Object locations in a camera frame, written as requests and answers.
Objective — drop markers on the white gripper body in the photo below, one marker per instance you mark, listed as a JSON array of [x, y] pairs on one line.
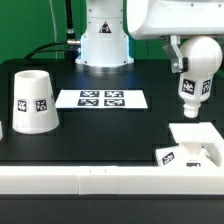
[[150, 19]]

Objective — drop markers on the white lamp shade cone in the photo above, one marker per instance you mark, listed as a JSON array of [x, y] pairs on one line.
[[34, 109]]

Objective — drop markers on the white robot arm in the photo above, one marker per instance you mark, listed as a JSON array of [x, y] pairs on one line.
[[112, 23]]

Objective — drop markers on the white lamp base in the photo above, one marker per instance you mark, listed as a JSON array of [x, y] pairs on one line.
[[198, 145]]

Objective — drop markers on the white marker sheet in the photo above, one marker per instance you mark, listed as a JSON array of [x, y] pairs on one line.
[[101, 99]]

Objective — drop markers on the white lamp bulb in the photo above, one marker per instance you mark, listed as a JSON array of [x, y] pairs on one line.
[[204, 59]]

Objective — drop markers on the white front fence wall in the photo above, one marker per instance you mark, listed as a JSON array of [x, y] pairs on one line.
[[110, 180]]

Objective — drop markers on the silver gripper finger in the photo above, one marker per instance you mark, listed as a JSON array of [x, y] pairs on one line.
[[179, 63]]

